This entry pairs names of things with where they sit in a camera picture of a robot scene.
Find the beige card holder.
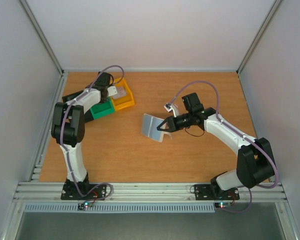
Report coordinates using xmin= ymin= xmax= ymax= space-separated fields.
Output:
xmin=141 ymin=113 xmax=172 ymax=143

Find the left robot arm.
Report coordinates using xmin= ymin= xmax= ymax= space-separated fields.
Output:
xmin=51 ymin=72 xmax=117 ymax=199

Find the black plastic bin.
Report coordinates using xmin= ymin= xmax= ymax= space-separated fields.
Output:
xmin=62 ymin=90 xmax=94 ymax=123

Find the card in yellow bin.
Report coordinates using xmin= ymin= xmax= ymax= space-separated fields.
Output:
xmin=112 ymin=86 xmax=127 ymax=100

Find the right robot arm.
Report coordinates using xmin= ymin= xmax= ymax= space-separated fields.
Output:
xmin=157 ymin=92 xmax=278 ymax=199

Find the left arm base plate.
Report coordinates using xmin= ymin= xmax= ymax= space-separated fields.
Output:
xmin=60 ymin=182 xmax=109 ymax=201

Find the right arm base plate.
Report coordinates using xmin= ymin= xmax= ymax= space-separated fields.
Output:
xmin=193 ymin=184 xmax=240 ymax=201

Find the green plastic bin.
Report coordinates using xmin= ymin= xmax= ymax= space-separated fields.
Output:
xmin=90 ymin=97 xmax=115 ymax=120

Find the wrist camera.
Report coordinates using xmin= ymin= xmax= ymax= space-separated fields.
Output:
xmin=107 ymin=86 xmax=118 ymax=97
xmin=164 ymin=103 xmax=180 ymax=117

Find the yellow plastic bin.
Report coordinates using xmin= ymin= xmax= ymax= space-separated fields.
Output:
xmin=110 ymin=78 xmax=135 ymax=112

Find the aluminium front rail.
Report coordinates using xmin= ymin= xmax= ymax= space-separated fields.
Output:
xmin=13 ymin=181 xmax=288 ymax=203

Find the grey slotted cable duct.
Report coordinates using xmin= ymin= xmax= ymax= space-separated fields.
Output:
xmin=23 ymin=203 xmax=215 ymax=214

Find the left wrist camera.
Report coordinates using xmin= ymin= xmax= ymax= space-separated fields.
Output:
xmin=107 ymin=86 xmax=118 ymax=97

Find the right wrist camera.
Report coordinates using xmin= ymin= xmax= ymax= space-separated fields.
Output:
xmin=164 ymin=103 xmax=180 ymax=117

